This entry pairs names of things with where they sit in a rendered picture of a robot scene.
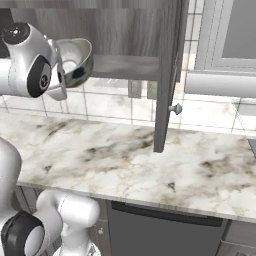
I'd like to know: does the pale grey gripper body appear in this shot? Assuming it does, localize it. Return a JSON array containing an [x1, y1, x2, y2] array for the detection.
[[45, 38, 69, 102]]

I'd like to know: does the silver metal bowl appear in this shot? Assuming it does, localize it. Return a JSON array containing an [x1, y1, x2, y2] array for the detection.
[[54, 37, 95, 89]]

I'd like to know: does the grey wood cabinet door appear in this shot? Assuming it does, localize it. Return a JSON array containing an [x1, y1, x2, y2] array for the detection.
[[152, 0, 191, 154]]

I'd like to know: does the silver cabinet door knob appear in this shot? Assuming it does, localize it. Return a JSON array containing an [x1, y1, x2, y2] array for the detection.
[[168, 102, 184, 117]]

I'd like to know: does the dark grey dishwasher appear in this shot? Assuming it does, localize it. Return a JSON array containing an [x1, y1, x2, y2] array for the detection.
[[106, 198, 230, 256]]

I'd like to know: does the grey wall outlet plate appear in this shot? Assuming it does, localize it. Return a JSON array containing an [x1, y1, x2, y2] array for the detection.
[[146, 81, 158, 101], [127, 79, 143, 100]]

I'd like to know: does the grey wood wall cabinet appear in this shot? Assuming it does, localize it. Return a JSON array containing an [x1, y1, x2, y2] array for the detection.
[[0, 0, 184, 83]]

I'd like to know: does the white microwave bar handle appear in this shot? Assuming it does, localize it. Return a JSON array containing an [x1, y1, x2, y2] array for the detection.
[[183, 70, 256, 98]]

